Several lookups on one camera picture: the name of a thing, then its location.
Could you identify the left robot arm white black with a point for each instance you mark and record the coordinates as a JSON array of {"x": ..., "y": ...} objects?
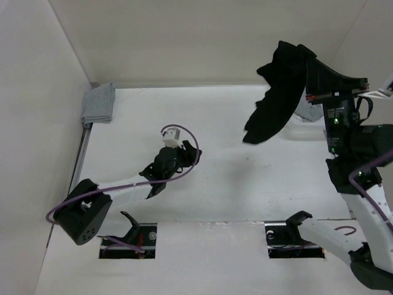
[{"x": 83, "y": 213}]

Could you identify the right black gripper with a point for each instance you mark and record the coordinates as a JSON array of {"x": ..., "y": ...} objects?
[{"x": 320, "y": 78}]

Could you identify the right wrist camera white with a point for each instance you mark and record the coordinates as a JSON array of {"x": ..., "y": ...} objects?
[{"x": 384, "y": 92}]

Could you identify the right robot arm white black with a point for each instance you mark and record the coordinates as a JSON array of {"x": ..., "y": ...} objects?
[{"x": 358, "y": 151}]

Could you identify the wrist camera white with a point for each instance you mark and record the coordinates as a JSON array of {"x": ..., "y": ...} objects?
[
  {"x": 170, "y": 137},
  {"x": 384, "y": 92}
]

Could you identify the white plastic basket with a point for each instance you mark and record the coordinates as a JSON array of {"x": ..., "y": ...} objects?
[{"x": 307, "y": 112}]

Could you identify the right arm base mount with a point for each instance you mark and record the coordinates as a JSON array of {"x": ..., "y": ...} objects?
[{"x": 282, "y": 246}]

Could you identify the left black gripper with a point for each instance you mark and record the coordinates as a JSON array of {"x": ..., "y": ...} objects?
[{"x": 190, "y": 155}]

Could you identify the left metal table rail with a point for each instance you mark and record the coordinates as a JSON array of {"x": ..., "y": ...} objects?
[{"x": 80, "y": 157}]

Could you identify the folded grey tank top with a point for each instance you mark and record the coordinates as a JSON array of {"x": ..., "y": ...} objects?
[{"x": 98, "y": 105}]

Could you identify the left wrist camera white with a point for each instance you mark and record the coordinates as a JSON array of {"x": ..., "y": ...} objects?
[{"x": 170, "y": 137}]

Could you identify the black tank top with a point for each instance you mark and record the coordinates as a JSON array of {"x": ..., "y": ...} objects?
[{"x": 286, "y": 76}]

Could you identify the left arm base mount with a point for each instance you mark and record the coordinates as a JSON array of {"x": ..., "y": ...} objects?
[{"x": 146, "y": 240}]

